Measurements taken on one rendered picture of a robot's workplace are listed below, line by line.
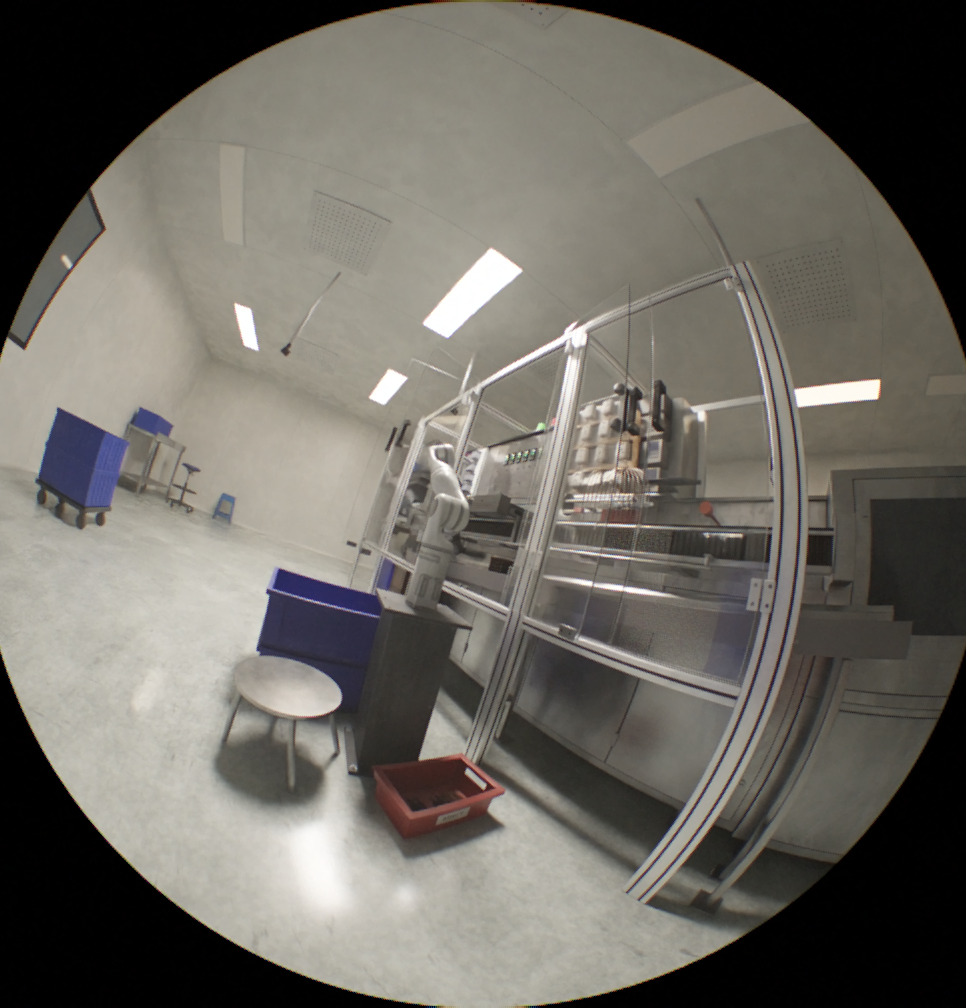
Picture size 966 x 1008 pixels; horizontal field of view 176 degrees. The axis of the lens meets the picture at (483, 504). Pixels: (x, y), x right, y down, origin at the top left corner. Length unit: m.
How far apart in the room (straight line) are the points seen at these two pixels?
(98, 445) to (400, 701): 2.37
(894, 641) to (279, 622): 1.58
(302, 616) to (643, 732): 1.17
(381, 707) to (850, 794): 1.32
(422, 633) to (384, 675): 0.16
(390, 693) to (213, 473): 5.82
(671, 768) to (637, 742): 0.16
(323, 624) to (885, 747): 1.71
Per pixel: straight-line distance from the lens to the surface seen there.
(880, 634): 0.79
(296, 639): 1.16
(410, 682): 0.90
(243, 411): 6.47
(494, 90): 2.05
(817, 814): 1.14
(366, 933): 0.76
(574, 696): 1.28
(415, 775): 0.99
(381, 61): 2.26
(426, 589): 0.86
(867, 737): 1.07
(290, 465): 6.13
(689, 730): 1.09
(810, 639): 0.76
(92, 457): 2.60
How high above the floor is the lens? 0.72
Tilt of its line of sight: 10 degrees up
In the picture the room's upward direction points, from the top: 16 degrees clockwise
